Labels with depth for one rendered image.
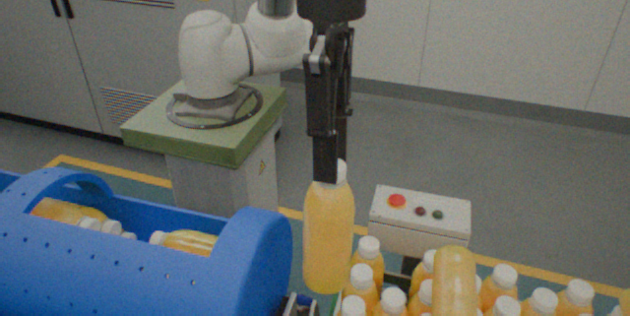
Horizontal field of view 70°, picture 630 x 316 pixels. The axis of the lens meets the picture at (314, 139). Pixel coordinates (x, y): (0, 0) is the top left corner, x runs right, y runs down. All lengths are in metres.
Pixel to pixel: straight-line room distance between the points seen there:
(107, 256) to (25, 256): 0.14
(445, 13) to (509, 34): 0.45
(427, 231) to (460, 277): 0.19
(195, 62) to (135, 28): 1.44
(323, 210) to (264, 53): 0.77
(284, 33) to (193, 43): 0.24
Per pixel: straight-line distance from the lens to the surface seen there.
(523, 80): 3.52
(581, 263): 2.64
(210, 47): 1.24
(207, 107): 1.32
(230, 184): 1.35
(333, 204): 0.57
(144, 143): 1.35
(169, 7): 2.49
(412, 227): 0.95
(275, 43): 1.27
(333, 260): 0.62
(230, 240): 0.71
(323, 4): 0.47
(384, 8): 3.39
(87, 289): 0.79
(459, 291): 0.76
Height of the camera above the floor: 1.74
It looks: 34 degrees down
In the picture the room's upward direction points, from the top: straight up
